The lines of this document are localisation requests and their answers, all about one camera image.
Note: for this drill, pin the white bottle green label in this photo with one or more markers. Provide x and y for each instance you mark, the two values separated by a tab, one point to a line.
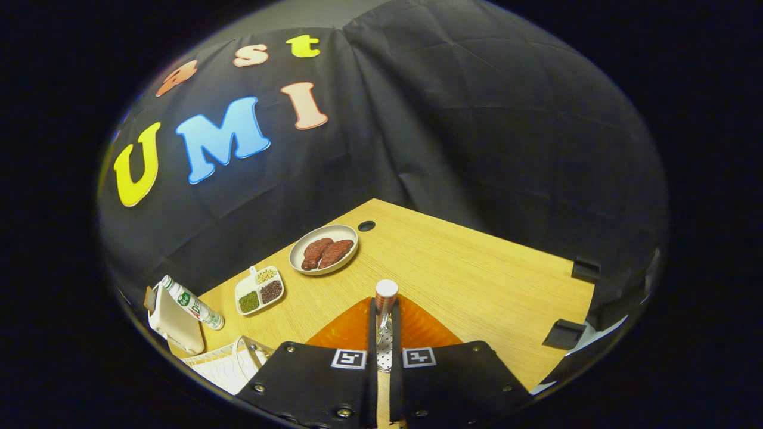
194	305

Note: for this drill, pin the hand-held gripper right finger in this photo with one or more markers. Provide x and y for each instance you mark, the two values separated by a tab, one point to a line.
459	381

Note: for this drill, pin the small grey meat dish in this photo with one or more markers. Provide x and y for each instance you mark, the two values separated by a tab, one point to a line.
334	231

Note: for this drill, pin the green beans pile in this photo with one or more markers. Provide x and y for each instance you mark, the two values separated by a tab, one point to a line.
249	301

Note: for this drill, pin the dark red beans pile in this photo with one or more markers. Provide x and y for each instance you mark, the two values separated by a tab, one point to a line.
271	291

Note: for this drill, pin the brown toast slice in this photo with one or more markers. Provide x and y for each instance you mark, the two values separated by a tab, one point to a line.
149	298

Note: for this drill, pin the white divided condiment dish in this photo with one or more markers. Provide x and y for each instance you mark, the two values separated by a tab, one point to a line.
260	310

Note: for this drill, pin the brown meat patty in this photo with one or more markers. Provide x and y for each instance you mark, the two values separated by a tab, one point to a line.
337	252
316	253

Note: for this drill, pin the black backdrop cloth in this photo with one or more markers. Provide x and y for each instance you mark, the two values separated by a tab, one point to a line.
477	149

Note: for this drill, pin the white toaster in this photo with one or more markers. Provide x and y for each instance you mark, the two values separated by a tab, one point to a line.
176	325

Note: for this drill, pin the black table clamp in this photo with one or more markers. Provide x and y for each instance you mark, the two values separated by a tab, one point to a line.
586	269
563	333

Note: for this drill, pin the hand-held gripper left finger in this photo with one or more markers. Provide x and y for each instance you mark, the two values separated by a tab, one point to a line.
310	381

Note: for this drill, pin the yellow beans pile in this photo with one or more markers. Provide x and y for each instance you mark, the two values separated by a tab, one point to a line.
266	275

